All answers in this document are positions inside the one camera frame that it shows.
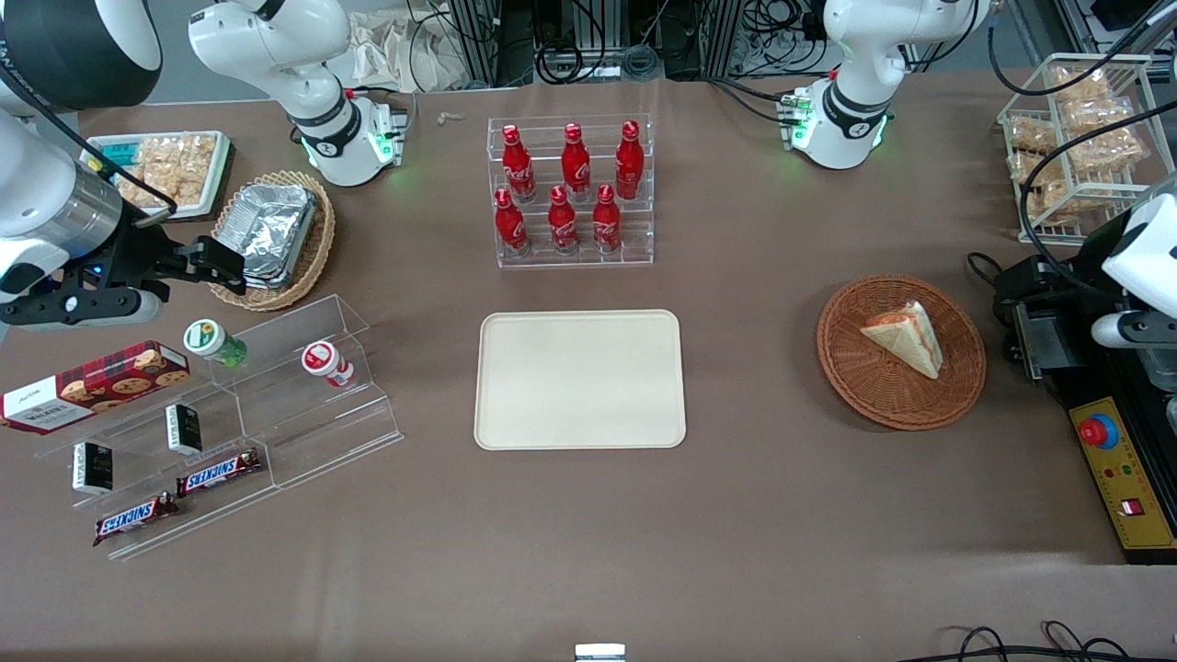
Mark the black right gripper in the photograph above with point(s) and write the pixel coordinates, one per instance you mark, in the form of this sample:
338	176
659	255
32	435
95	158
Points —
136	255

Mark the triangle sandwich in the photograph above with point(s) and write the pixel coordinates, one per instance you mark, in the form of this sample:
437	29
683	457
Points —
906	338

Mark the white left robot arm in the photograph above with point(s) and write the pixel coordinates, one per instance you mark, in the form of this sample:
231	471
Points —
864	101

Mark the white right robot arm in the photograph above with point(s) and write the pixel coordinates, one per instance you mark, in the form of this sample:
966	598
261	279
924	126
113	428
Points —
276	46

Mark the white rectangular snack tray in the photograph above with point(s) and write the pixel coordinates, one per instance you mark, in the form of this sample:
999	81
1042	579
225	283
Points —
198	210

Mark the oval light wicker basket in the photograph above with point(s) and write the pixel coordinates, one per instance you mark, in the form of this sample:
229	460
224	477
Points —
317	248

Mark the cream plastic tray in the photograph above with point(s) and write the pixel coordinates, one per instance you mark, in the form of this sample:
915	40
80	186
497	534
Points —
579	379

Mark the round brown wicker basket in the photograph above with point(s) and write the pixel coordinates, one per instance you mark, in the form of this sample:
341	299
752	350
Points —
855	377

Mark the silver foil container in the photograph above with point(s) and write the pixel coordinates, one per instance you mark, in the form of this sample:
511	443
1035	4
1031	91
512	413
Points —
267	230

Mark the green capped small bottle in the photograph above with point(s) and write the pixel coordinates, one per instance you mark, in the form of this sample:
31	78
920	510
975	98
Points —
210	340

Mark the bag of fried snacks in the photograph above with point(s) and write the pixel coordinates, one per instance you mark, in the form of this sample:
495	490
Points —
1078	85
1032	133
170	165
1103	138
1044	188

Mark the red capped small bottle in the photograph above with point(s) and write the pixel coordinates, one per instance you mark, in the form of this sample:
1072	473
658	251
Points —
324	361

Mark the small black white box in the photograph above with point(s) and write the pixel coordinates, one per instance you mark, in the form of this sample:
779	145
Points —
184	429
92	469

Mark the red tartan cookie box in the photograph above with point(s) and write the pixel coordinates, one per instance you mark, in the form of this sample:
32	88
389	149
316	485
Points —
92	386

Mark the clear acrylic stepped shelf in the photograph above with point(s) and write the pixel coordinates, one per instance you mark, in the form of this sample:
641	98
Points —
303	423

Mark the snickers chocolate bar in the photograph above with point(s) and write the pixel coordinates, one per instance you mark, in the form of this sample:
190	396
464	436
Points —
136	518
219	472

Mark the small beige scrap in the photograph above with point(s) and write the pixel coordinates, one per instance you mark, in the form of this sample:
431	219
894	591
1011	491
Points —
451	117

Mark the crumpled beige paper bag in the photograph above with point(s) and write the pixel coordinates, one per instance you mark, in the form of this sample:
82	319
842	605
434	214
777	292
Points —
405	51

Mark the red cola bottle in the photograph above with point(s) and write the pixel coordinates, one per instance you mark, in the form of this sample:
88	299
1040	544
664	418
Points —
518	165
562	222
606	221
577	164
629	161
508	225

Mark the clear acrylic bottle rack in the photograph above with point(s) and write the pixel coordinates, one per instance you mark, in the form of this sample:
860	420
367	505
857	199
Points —
570	259

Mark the red emergency stop button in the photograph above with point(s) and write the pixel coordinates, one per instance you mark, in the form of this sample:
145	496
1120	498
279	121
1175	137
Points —
1098	431

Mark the black yellow control box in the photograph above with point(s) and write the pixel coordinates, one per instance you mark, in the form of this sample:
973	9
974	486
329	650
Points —
1117	478

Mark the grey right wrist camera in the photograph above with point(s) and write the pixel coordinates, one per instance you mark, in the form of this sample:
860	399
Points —
83	308

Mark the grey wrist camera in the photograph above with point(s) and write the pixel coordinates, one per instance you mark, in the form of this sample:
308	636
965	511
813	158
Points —
83	308
1122	331

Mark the silver metal bracket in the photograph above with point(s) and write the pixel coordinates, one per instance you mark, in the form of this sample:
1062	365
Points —
599	653

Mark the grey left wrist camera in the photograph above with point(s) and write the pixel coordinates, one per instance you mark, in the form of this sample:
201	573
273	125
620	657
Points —
1122	331

